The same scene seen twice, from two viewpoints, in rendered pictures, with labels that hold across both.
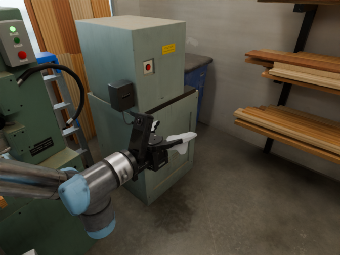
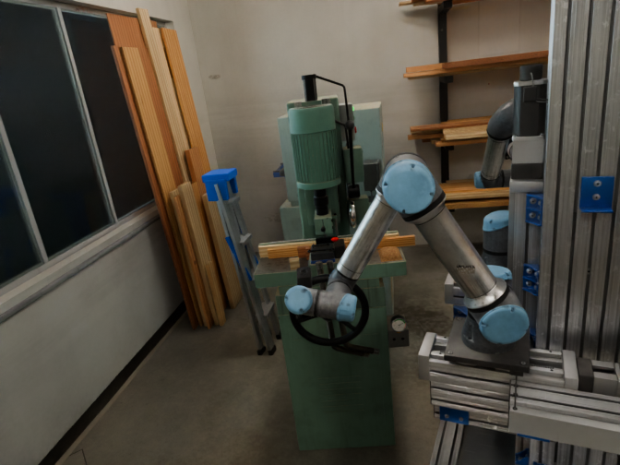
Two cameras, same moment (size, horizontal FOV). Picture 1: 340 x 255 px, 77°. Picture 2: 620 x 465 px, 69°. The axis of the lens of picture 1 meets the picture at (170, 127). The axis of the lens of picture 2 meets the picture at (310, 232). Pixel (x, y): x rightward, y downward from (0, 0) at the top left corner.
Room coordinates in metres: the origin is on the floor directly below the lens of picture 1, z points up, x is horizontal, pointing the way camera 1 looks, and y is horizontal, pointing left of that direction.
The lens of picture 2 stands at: (-0.80, 1.86, 1.61)
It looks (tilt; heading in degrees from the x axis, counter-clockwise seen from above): 19 degrees down; 330
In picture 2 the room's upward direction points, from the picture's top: 7 degrees counter-clockwise
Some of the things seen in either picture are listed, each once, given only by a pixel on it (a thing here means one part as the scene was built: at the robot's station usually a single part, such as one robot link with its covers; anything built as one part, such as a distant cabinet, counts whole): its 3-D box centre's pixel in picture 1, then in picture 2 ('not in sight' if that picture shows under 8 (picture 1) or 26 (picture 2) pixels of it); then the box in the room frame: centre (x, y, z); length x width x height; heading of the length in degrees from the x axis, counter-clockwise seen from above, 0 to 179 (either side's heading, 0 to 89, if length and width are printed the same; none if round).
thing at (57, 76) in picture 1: (64, 121); (244, 263); (1.64, 0.95, 0.58); 0.27 x 0.25 x 1.16; 48
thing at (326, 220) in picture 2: not in sight; (324, 222); (0.73, 0.91, 1.03); 0.14 x 0.07 x 0.09; 145
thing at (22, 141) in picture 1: (17, 137); (359, 209); (0.78, 0.69, 1.02); 0.09 x 0.07 x 0.12; 55
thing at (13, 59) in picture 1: (13, 43); (346, 122); (0.90, 0.62, 1.40); 0.10 x 0.06 x 0.16; 145
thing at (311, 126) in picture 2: not in sight; (315, 147); (0.72, 0.92, 1.35); 0.18 x 0.18 x 0.31
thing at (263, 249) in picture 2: not in sight; (327, 244); (0.73, 0.90, 0.93); 0.60 x 0.02 x 0.05; 55
